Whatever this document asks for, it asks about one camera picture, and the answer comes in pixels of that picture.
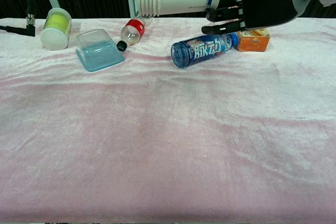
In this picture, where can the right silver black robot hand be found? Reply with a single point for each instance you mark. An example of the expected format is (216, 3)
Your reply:
(267, 1)

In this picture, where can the orange biscuit box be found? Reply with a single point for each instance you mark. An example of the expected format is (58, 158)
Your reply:
(253, 43)

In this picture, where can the blue drink bottle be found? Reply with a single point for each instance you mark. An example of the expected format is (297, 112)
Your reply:
(199, 51)

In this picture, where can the clear bottle red label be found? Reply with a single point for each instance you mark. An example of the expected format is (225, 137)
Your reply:
(132, 31)

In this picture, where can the pink velvet tablecloth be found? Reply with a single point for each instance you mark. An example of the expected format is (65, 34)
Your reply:
(168, 134)

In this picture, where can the clear food box blue lid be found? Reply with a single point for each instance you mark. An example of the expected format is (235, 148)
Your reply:
(101, 53)

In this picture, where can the yellow tennis ball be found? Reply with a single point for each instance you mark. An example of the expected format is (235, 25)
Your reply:
(57, 22)

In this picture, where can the clear tennis ball tube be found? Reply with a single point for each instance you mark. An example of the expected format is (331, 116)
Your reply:
(55, 31)

